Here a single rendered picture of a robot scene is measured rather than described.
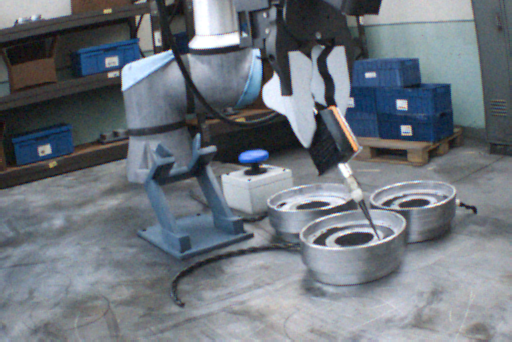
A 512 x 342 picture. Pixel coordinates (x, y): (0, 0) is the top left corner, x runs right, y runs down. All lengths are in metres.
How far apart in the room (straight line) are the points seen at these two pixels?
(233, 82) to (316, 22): 0.52
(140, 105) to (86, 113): 3.57
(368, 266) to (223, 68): 0.60
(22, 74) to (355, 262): 3.57
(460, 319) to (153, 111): 0.73
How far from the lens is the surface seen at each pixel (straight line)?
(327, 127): 0.50
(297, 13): 0.49
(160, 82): 0.99
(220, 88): 1.01
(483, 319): 0.42
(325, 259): 0.48
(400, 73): 4.35
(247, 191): 0.73
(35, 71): 3.93
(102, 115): 4.61
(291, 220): 0.60
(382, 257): 0.48
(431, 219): 0.56
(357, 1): 0.44
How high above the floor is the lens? 1.02
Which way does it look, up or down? 11 degrees down
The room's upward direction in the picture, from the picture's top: 7 degrees counter-clockwise
